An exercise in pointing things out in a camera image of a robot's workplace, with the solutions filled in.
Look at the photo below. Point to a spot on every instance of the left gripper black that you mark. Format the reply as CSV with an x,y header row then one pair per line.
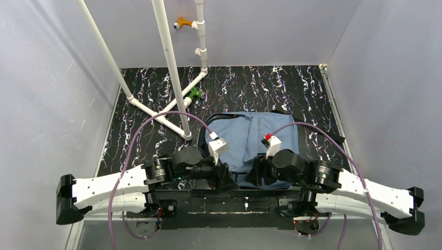
x,y
223,175

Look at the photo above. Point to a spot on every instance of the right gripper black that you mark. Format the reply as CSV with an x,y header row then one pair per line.
x,y
259,172

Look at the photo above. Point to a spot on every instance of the blue backpack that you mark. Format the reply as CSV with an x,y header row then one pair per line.
x,y
244,133

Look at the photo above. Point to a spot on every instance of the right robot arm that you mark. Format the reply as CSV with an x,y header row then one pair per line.
x,y
327,188

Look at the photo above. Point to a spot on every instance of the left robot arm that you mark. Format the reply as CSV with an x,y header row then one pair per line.
x,y
134,190

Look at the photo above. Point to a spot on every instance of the green white pipe fitting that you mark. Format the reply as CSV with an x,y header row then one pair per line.
x,y
194,93

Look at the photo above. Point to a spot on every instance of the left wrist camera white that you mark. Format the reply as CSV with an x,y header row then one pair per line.
x,y
216,146

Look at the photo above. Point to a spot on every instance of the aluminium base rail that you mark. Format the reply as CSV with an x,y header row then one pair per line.
x,y
242,219

